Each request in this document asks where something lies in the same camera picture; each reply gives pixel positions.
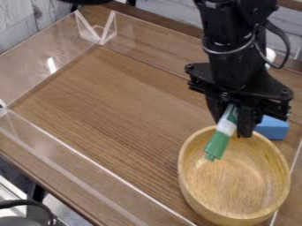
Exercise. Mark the blue sponge block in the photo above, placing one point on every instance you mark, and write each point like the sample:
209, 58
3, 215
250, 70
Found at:
273, 128

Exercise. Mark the green white Expo marker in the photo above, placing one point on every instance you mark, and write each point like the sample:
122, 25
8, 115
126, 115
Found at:
226, 127

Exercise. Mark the black equipment lower left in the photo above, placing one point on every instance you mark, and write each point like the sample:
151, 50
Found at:
19, 219

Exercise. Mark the clear acrylic barrier wall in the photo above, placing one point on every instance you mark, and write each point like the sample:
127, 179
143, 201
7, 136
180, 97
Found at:
98, 115

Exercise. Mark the brown wooden bowl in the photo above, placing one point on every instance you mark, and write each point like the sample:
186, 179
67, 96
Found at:
238, 190

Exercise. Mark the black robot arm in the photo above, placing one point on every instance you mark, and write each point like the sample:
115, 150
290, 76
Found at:
234, 76

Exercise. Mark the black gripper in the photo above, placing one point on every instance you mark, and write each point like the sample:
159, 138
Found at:
262, 97

